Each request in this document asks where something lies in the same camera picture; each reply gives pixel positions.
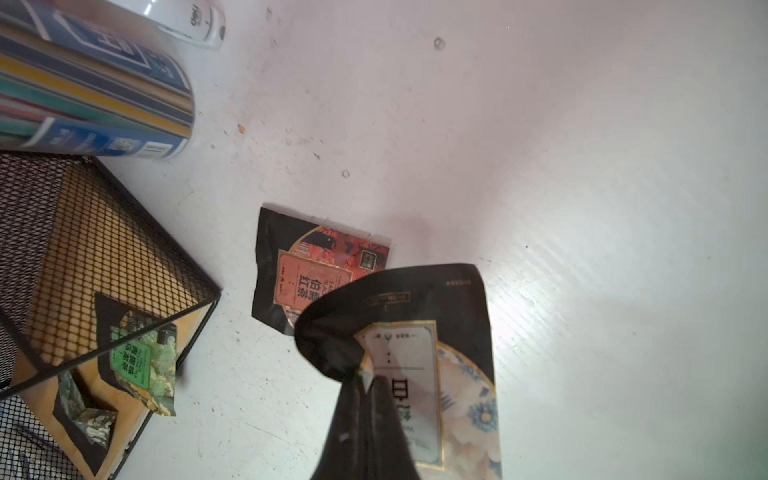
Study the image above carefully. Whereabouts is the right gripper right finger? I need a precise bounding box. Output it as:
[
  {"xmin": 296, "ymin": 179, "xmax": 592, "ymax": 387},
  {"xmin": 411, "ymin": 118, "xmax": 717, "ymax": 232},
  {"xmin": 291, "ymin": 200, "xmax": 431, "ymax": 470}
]
[{"xmin": 367, "ymin": 376, "xmax": 420, "ymax": 480}]

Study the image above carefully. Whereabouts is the red black tea bag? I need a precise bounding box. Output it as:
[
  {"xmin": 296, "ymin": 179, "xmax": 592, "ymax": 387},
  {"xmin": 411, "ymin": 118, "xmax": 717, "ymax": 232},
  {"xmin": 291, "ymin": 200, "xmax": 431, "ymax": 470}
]
[{"xmin": 251, "ymin": 207, "xmax": 390, "ymax": 336}]

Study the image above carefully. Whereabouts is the green tea bag right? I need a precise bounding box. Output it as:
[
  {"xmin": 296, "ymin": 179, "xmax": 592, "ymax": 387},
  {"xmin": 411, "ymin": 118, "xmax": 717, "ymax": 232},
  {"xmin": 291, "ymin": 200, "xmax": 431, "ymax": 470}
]
[{"xmin": 94, "ymin": 293, "xmax": 177, "ymax": 417}]

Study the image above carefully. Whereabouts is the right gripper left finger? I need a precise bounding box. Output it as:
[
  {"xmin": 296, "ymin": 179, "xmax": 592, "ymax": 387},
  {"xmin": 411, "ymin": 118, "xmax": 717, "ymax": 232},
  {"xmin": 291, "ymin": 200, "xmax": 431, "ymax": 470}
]
[{"xmin": 311, "ymin": 375, "xmax": 365, "ymax": 480}]

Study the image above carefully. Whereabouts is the blue-lidded pencil tube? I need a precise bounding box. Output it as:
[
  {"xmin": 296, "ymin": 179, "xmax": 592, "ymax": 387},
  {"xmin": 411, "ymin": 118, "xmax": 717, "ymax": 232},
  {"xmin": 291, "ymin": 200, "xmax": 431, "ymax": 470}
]
[{"xmin": 1, "ymin": 1, "xmax": 195, "ymax": 159}]

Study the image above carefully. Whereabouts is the green tea bag left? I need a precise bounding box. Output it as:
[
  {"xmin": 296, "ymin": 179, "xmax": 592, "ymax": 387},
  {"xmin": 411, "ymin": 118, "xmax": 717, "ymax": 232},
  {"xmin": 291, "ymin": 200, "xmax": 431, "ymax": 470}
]
[{"xmin": 53, "ymin": 371, "xmax": 117, "ymax": 475}]

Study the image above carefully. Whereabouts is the green tea bag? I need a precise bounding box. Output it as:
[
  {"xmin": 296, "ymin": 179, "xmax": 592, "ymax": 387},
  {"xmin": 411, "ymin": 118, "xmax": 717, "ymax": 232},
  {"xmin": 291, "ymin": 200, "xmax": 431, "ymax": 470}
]
[
  {"xmin": 94, "ymin": 293, "xmax": 177, "ymax": 417},
  {"xmin": 53, "ymin": 371, "xmax": 117, "ymax": 475}
]

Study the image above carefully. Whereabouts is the black wire wooden two-tier shelf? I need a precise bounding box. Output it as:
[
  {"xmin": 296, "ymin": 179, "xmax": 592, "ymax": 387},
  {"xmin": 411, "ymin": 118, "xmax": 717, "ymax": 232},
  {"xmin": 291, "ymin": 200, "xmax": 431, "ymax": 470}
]
[{"xmin": 1, "ymin": 151, "xmax": 221, "ymax": 479}]

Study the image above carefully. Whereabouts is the white floral black tea bag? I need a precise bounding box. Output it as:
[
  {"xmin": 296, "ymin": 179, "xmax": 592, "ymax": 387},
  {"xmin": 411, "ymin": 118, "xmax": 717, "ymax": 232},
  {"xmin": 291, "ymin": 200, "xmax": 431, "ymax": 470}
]
[{"xmin": 295, "ymin": 263, "xmax": 503, "ymax": 479}]

